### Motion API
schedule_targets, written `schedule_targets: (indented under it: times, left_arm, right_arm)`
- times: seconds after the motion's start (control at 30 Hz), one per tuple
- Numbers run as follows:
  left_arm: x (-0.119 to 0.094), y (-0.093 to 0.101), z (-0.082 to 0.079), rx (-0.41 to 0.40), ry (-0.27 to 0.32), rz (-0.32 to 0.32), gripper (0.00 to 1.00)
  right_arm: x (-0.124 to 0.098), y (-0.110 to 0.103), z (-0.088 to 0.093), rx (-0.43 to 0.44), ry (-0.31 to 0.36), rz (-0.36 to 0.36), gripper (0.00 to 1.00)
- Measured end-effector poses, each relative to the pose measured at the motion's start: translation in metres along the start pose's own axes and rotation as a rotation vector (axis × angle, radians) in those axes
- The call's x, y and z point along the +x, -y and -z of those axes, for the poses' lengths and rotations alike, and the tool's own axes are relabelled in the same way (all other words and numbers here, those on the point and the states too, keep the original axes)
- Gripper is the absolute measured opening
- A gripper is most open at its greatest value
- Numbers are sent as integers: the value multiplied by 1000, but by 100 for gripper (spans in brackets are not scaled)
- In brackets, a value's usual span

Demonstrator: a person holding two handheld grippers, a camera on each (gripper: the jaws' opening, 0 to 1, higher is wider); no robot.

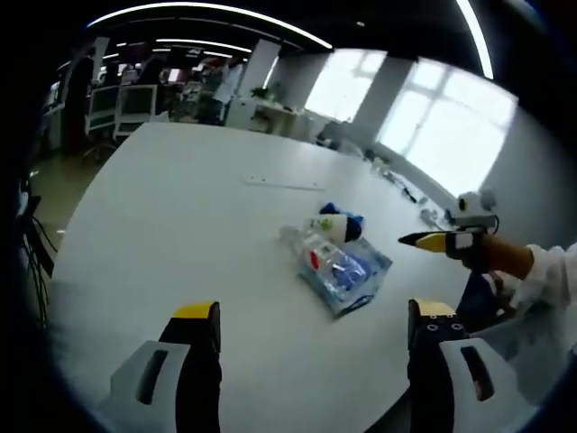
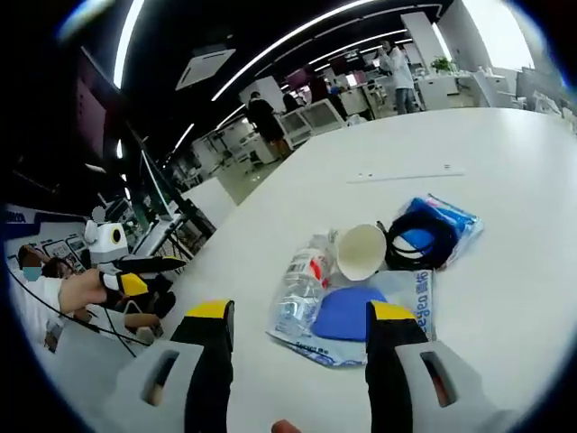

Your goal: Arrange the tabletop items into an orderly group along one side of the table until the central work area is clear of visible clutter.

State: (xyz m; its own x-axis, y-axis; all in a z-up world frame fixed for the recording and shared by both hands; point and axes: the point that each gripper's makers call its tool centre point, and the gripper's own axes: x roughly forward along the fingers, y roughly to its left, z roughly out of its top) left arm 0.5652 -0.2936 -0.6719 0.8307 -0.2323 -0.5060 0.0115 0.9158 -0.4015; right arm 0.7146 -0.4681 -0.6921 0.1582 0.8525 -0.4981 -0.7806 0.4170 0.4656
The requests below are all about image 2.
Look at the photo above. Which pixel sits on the white cabinet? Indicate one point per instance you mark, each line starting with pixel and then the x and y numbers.
pixel 311 119

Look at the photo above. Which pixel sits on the white table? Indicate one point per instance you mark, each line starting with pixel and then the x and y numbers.
pixel 473 315

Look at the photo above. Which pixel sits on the crushed clear plastic bottle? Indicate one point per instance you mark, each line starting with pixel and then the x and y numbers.
pixel 299 288

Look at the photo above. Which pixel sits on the ceiling air conditioner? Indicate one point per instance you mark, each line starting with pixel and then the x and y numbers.
pixel 205 67

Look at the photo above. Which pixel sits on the blue plastic packet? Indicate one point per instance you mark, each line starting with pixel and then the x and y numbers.
pixel 460 223

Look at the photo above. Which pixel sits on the wall poster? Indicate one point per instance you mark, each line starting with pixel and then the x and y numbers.
pixel 63 250

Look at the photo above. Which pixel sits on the potted green plant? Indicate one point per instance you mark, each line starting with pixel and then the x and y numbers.
pixel 442 64

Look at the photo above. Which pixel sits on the person's right hand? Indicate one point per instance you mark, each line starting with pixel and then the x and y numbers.
pixel 285 427

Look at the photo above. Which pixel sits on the thin white strip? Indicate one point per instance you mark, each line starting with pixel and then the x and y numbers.
pixel 405 177

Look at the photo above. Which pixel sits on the long ceiling light strip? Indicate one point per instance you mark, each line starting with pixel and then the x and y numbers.
pixel 288 43

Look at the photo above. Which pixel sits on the clear packet with blue cloth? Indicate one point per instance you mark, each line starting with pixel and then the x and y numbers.
pixel 405 288

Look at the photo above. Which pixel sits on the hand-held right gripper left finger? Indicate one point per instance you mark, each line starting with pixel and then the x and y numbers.
pixel 212 374

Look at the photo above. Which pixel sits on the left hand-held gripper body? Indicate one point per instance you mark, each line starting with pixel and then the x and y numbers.
pixel 107 241

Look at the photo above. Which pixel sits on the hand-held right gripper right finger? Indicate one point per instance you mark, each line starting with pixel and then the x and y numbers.
pixel 387 379

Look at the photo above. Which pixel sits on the white paper cup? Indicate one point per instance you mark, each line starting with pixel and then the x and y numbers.
pixel 360 252

